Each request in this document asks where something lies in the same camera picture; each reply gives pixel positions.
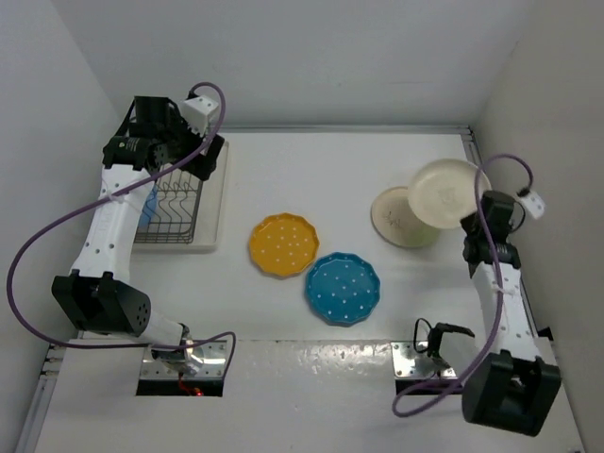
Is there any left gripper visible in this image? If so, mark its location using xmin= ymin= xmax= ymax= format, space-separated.
xmin=158 ymin=108 xmax=223 ymax=180

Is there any light blue plate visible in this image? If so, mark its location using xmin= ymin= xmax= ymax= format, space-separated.
xmin=138 ymin=186 xmax=158 ymax=229

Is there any yellow dotted plate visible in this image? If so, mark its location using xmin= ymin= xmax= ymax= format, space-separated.
xmin=247 ymin=212 xmax=320 ymax=277

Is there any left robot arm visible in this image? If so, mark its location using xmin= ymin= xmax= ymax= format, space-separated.
xmin=51 ymin=94 xmax=219 ymax=366

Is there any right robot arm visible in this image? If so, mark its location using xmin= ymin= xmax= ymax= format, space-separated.
xmin=427 ymin=191 xmax=562 ymax=437

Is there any cream drip tray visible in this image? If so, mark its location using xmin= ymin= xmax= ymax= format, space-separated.
xmin=133 ymin=144 xmax=229 ymax=254

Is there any cream green plate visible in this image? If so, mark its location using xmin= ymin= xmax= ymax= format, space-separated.
xmin=370 ymin=186 xmax=440 ymax=248

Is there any teal dotted plate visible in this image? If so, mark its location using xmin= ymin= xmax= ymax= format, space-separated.
xmin=304 ymin=252 xmax=381 ymax=327

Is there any wire dish rack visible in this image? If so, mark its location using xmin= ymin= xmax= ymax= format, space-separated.
xmin=131 ymin=115 xmax=213 ymax=245

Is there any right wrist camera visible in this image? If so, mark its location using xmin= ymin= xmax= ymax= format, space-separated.
xmin=517 ymin=189 xmax=545 ymax=220

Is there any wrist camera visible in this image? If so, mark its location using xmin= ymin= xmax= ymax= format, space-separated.
xmin=517 ymin=189 xmax=545 ymax=220
xmin=179 ymin=95 xmax=220 ymax=137

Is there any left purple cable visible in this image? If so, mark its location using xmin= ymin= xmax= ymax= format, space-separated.
xmin=6 ymin=81 xmax=237 ymax=378

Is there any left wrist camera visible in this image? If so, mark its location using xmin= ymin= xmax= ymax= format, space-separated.
xmin=179 ymin=95 xmax=220 ymax=137

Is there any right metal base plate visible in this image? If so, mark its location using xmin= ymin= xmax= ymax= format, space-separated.
xmin=391 ymin=341 xmax=456 ymax=380

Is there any metal base plate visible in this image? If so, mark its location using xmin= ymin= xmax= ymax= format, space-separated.
xmin=140 ymin=341 xmax=228 ymax=381
xmin=391 ymin=341 xmax=456 ymax=380

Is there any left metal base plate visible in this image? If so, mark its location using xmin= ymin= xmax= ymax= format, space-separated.
xmin=140 ymin=341 xmax=228 ymax=381

